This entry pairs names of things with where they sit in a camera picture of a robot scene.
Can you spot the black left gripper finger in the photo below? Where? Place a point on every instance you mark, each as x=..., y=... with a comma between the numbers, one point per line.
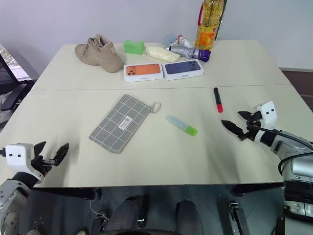
x=39, y=150
x=61, y=154

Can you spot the red black marker pen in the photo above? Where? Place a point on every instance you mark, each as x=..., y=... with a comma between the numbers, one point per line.
x=218, y=100

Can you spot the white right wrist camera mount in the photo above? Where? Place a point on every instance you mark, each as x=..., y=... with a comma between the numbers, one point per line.
x=267, y=113

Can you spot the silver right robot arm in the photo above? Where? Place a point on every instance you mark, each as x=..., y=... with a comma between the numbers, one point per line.
x=296, y=166

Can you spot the grey plush toy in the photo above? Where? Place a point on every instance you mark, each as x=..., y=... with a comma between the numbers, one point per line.
x=169, y=39

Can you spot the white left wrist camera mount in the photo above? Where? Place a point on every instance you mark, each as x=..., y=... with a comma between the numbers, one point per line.
x=18, y=157

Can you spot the black table frame bar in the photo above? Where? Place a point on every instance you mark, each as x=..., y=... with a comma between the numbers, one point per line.
x=68, y=193
x=256, y=189

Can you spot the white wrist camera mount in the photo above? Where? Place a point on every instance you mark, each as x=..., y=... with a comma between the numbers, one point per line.
x=267, y=113
x=18, y=157

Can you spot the pink white small bottle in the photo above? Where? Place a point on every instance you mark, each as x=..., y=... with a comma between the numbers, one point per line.
x=184, y=40

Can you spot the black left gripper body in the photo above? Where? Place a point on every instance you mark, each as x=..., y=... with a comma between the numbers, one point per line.
x=42, y=165

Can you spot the blue phone box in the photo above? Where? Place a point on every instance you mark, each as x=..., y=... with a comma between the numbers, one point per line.
x=183, y=69

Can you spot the yellow cooking oil bottle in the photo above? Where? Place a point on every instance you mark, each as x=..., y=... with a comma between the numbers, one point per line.
x=207, y=27

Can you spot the green foam block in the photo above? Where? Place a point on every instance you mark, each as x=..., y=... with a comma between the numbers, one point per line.
x=133, y=47

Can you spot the black floor stand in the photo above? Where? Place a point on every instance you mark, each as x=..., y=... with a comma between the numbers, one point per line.
x=237, y=215

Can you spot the beige suede boot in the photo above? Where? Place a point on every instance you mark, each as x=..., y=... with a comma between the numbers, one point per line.
x=102, y=54

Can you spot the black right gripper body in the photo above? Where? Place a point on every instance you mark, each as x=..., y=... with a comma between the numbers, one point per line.
x=252, y=134

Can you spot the dark rounded shape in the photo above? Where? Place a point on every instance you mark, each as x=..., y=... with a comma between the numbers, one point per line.
x=127, y=213
x=188, y=216

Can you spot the grey checked pouch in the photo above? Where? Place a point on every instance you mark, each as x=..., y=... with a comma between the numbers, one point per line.
x=117, y=123

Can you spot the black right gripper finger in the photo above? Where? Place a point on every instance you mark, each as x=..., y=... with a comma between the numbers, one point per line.
x=233, y=128
x=246, y=115

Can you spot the white rice bag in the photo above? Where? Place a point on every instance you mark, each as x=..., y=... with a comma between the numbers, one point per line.
x=161, y=54

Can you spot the orange phone box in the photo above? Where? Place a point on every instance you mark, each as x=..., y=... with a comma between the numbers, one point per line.
x=143, y=72

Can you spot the green highlighter pen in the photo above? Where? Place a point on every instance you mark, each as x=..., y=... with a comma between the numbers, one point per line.
x=182, y=125

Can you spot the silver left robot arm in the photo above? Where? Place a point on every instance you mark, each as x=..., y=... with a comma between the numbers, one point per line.
x=11, y=195

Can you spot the silver purple folded umbrella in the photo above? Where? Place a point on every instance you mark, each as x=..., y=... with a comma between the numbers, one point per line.
x=190, y=52

